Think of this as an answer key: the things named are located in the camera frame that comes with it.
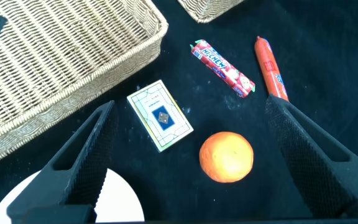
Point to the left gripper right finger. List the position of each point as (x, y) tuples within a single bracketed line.
[(319, 174)]

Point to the orange tangerine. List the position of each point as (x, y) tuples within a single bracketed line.
[(225, 157)]

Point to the white playing card box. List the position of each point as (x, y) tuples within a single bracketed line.
[(160, 115)]

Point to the red strawberry candy stick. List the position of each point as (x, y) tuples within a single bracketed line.
[(222, 67)]

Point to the orange sausage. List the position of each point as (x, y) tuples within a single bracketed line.
[(269, 68)]

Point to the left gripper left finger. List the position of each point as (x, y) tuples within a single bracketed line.
[(73, 177)]

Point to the black table cloth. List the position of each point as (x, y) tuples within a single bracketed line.
[(322, 46)]

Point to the wicker basket holding food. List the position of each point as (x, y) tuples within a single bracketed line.
[(207, 9)]

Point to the pink bowl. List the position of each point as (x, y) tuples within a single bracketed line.
[(120, 199)]

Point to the wicker basket holding toiletries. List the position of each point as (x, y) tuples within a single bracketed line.
[(57, 62)]

